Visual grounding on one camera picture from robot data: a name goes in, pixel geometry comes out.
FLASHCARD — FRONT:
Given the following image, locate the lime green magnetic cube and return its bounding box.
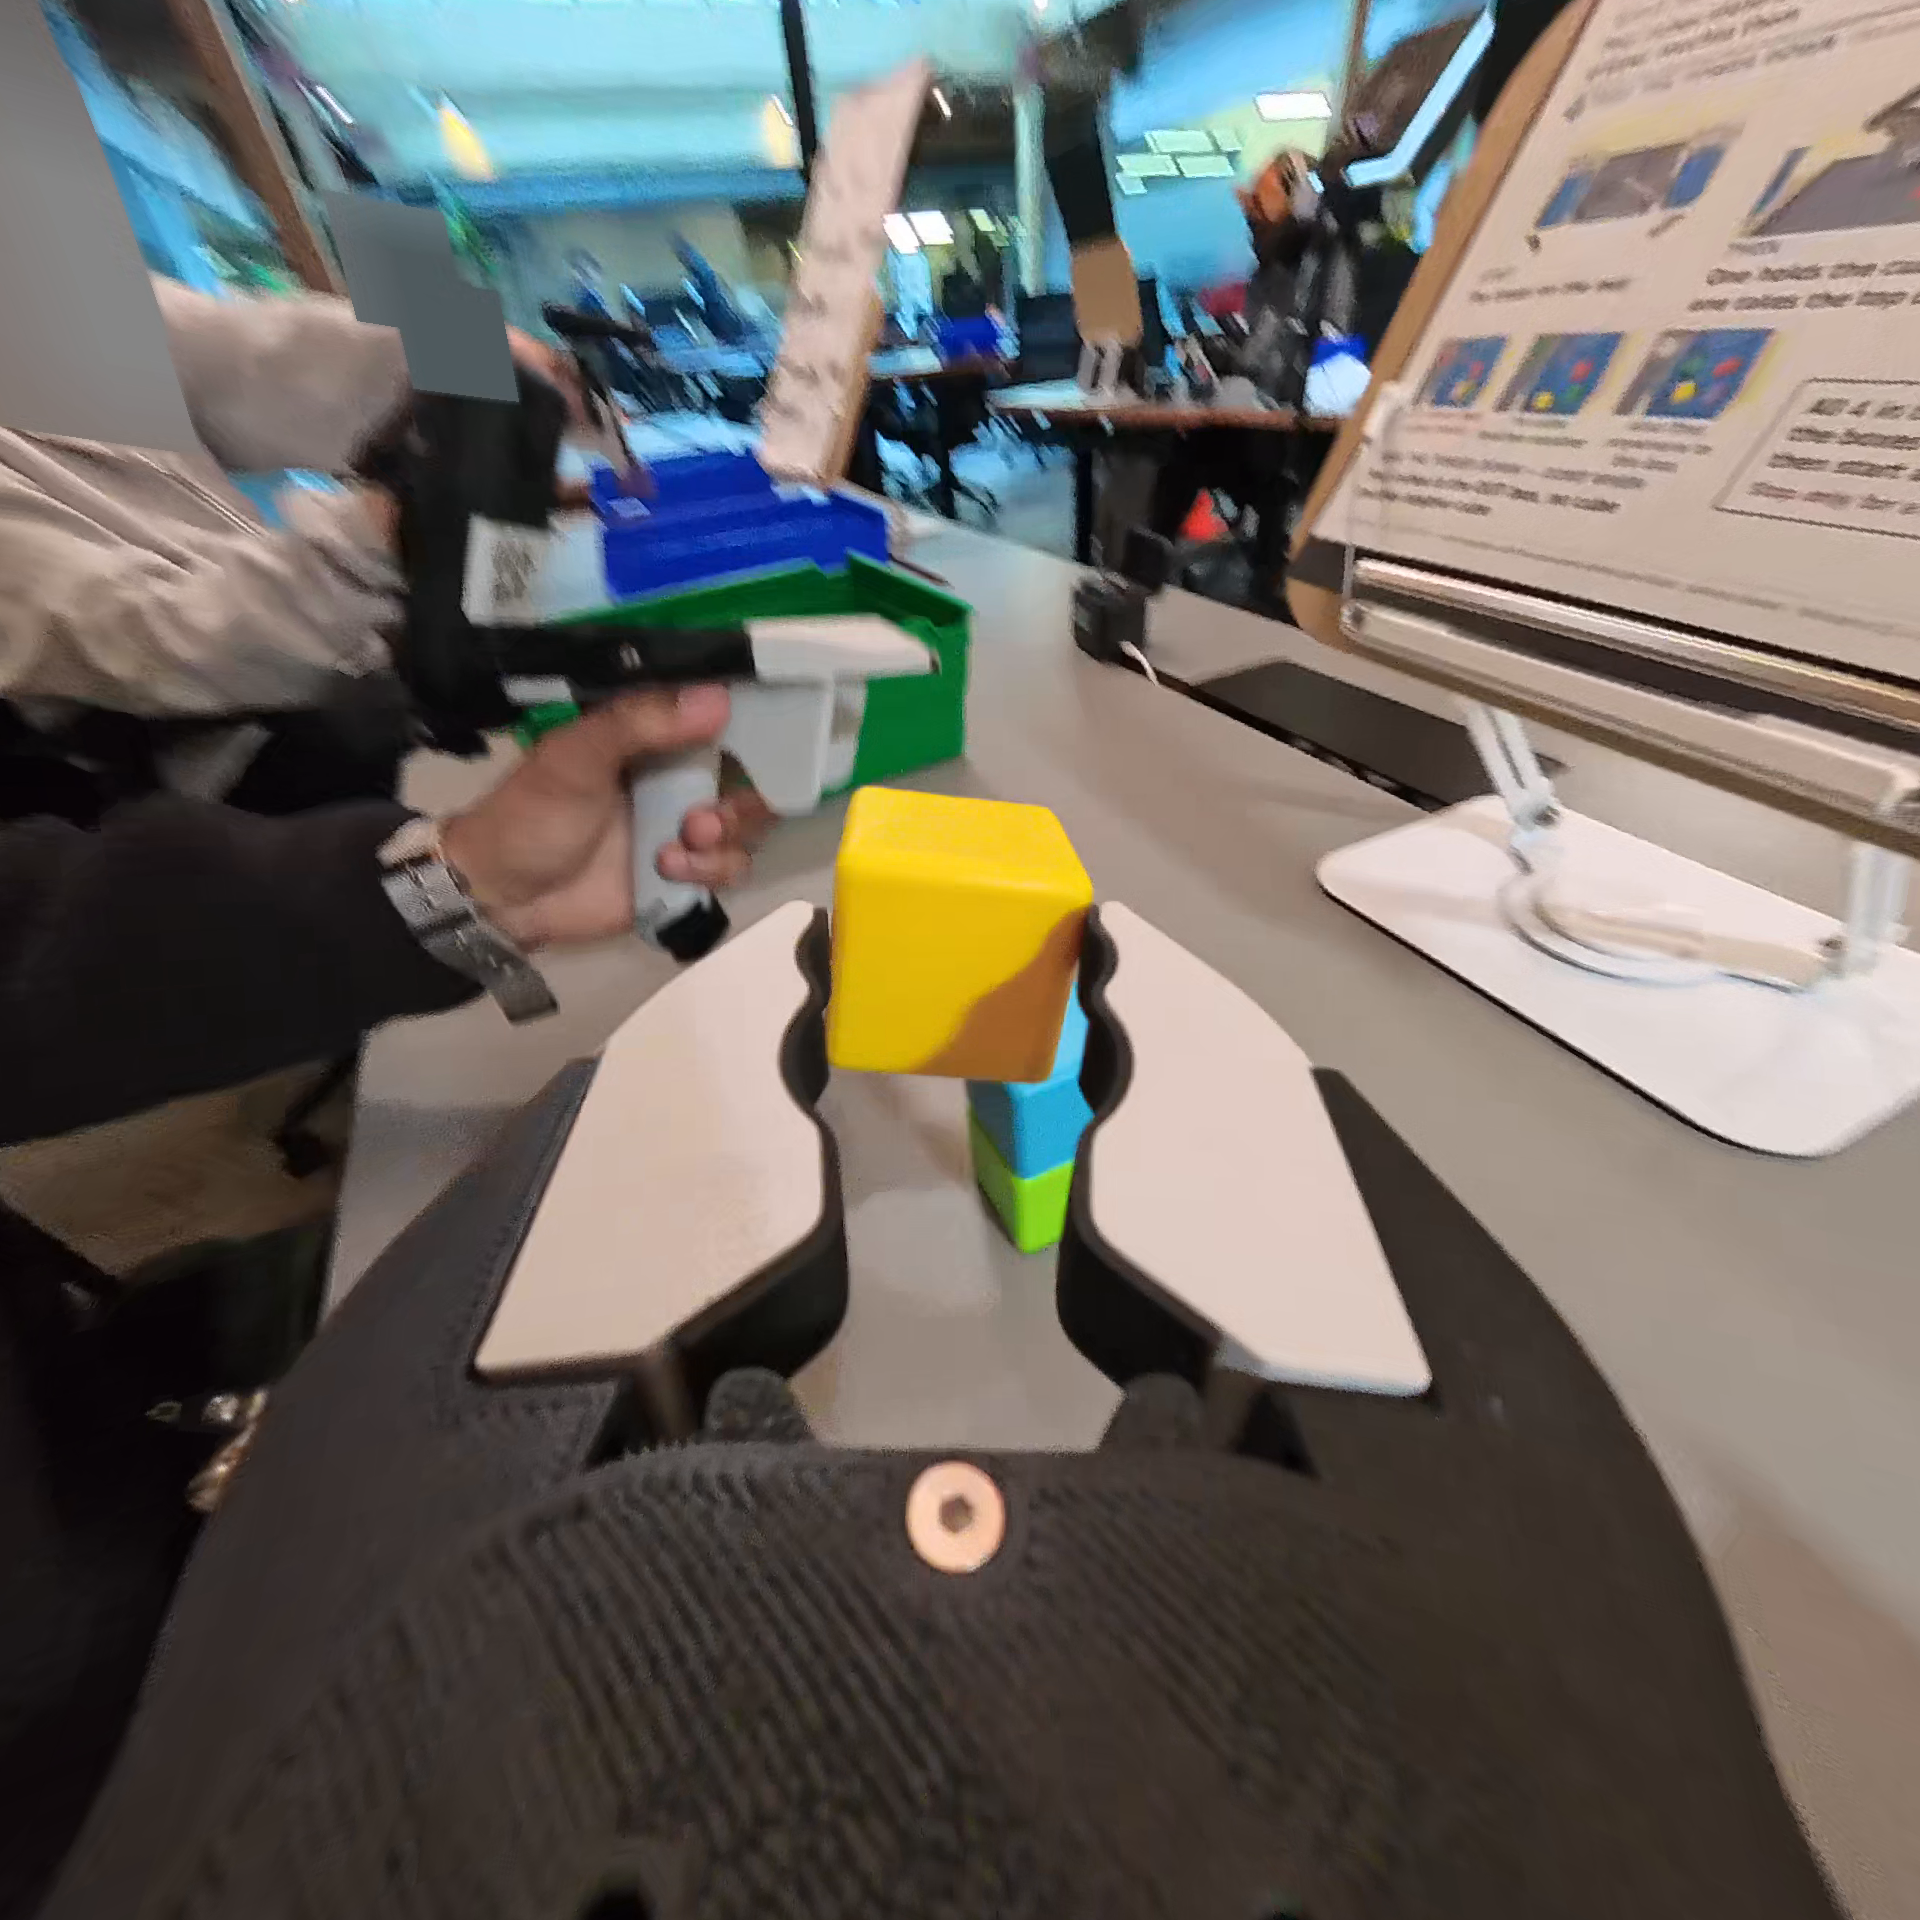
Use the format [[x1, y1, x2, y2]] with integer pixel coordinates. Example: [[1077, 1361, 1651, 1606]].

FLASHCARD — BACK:
[[971, 1118, 1077, 1254]]

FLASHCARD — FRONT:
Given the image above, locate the small black charger box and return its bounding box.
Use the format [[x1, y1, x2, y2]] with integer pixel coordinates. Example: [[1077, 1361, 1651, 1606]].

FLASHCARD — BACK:
[[1072, 574, 1155, 663]]

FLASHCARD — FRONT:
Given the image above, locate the long wooden desk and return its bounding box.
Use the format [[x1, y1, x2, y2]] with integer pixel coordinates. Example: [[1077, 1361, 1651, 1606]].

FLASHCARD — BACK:
[[990, 383, 1346, 438]]

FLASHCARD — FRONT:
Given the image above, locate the yellow magnetic cube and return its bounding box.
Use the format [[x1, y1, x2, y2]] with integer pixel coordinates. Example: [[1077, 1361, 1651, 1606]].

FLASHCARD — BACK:
[[827, 788, 1097, 1083]]

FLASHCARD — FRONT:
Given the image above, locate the closed grey laptop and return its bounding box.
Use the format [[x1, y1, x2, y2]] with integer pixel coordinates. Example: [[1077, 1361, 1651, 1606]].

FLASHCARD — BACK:
[[1192, 661, 1519, 813]]

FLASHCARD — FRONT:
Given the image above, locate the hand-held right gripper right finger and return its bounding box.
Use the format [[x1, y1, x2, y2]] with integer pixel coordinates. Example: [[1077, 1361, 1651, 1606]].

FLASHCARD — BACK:
[[1058, 900, 1435, 1390]]

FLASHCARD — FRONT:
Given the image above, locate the instruction sheet on stand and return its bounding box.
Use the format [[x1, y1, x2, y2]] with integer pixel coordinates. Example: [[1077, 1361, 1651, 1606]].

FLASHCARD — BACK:
[[1287, 0, 1920, 685]]

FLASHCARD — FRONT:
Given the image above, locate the tall instruction board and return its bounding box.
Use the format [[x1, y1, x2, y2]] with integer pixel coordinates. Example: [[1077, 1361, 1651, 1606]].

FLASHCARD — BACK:
[[759, 61, 936, 486]]

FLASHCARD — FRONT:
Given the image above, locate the green plastic bin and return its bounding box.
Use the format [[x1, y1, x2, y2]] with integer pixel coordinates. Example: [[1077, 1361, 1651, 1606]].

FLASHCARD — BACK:
[[510, 556, 974, 797]]

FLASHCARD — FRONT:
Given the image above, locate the blue magnetic cube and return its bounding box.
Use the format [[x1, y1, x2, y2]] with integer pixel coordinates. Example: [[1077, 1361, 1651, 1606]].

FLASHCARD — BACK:
[[965, 997, 1091, 1180]]

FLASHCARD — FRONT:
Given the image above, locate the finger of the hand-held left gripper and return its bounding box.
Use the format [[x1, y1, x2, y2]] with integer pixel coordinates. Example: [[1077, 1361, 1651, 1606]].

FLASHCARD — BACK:
[[724, 615, 945, 819]]

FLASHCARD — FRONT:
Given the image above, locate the blue plastic bin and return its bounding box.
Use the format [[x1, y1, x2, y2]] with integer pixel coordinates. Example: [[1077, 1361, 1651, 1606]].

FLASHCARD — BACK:
[[590, 451, 891, 603]]

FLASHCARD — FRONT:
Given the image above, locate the silver wristwatch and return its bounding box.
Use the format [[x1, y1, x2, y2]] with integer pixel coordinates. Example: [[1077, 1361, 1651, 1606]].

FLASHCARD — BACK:
[[376, 817, 561, 1027]]

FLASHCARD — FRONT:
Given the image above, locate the person's left forearm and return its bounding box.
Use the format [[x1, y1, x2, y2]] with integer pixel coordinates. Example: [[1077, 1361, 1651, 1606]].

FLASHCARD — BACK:
[[0, 795, 483, 1149]]

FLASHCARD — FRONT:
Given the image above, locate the person's black sweater torso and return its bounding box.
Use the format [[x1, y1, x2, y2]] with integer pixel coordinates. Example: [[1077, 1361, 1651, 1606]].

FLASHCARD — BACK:
[[0, 1200, 333, 1907]]

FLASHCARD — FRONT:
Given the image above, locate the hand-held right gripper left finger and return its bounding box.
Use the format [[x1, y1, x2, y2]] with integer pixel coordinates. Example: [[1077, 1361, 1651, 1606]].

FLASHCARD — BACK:
[[473, 900, 850, 1427]]

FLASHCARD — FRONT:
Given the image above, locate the person's left hand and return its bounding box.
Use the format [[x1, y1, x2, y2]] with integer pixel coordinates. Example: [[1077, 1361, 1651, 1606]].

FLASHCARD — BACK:
[[442, 690, 778, 951]]

